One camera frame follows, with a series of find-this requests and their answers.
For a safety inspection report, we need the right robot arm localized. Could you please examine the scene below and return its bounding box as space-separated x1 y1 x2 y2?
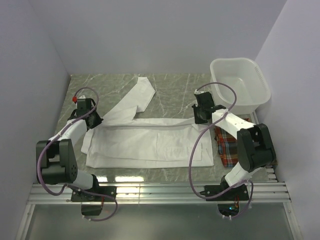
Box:
188 90 276 200

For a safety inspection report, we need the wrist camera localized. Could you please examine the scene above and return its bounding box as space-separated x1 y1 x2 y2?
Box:
194 89 204 95
72 95 86 104

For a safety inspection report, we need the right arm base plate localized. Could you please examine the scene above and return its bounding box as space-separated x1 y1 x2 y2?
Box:
200 184 249 202

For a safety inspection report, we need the folded plaid shirt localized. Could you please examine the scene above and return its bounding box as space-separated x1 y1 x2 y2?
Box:
214 120 239 168

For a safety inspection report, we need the white long sleeve shirt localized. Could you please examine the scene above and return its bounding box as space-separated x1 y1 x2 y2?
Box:
81 77 215 169

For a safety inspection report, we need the white plastic basin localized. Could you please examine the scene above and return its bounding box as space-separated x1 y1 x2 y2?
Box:
210 57 271 115

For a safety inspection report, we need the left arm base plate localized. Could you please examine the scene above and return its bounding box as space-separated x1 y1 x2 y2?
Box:
70 186 117 203

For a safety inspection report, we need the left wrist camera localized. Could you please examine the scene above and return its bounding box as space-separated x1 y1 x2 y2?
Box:
72 95 86 104

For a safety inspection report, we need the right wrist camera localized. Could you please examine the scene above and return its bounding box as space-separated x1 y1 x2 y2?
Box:
194 89 204 95

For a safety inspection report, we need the aluminium mounting rail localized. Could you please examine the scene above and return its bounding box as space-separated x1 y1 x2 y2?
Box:
27 182 291 205

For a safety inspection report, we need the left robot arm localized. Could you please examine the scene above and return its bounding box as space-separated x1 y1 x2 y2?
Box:
36 96 103 201

